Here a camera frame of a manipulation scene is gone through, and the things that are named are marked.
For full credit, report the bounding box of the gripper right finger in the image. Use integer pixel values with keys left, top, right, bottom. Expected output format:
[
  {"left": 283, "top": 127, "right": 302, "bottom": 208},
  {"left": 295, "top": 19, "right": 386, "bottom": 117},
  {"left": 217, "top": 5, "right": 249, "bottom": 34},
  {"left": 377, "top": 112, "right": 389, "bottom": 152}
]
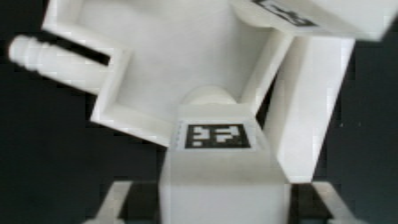
[{"left": 286, "top": 181, "right": 359, "bottom": 224}]

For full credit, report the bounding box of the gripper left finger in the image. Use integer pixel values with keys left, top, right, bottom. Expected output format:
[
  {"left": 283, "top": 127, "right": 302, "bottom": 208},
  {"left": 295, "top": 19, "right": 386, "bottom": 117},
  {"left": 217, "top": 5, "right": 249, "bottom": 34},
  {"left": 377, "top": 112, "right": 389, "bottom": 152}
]
[{"left": 82, "top": 181, "right": 164, "bottom": 224}]

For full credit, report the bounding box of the white chair leg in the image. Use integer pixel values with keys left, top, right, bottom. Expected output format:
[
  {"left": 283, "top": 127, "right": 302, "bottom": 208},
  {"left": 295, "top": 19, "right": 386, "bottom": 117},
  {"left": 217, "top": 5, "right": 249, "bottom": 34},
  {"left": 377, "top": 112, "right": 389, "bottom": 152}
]
[
  {"left": 158, "top": 86, "right": 290, "bottom": 224},
  {"left": 229, "top": 0, "right": 398, "bottom": 41}
]

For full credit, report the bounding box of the white chair seat part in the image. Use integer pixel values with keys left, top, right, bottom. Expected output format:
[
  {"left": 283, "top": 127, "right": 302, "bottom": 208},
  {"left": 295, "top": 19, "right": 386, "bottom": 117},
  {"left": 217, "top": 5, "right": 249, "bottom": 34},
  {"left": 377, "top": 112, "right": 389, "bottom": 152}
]
[{"left": 9, "top": 0, "right": 293, "bottom": 145}]

